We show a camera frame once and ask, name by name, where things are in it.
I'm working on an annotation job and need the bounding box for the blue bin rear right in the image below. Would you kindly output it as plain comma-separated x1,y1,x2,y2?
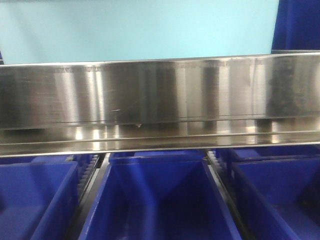
215,144,320,163

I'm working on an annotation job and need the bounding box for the blue bin lower right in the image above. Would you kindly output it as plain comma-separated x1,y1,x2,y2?
232,158,320,240

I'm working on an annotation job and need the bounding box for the right roller track divider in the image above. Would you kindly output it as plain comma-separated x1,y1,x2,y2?
205,149,256,240

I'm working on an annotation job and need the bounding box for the stainless steel shelf rail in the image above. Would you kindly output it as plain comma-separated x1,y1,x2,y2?
0,51,320,157

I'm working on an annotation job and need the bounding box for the blue bin upper right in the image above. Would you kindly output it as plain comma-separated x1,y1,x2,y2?
271,0,320,52

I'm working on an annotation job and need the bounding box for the roller track divider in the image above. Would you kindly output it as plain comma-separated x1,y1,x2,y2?
205,149,256,240
64,153,110,240

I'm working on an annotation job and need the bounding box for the blue bin lower middle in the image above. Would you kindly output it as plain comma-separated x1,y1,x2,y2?
79,155,241,240

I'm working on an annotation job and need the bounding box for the left roller track divider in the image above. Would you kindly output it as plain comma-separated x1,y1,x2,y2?
64,153,110,240

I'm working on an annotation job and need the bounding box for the blue bin lower left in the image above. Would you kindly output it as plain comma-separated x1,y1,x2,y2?
0,162,78,240

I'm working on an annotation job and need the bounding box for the blue bin rear middle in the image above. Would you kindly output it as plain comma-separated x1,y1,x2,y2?
109,149,205,161

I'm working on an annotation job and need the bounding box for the light blue plastic bin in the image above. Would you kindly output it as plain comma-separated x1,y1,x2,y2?
0,0,279,64

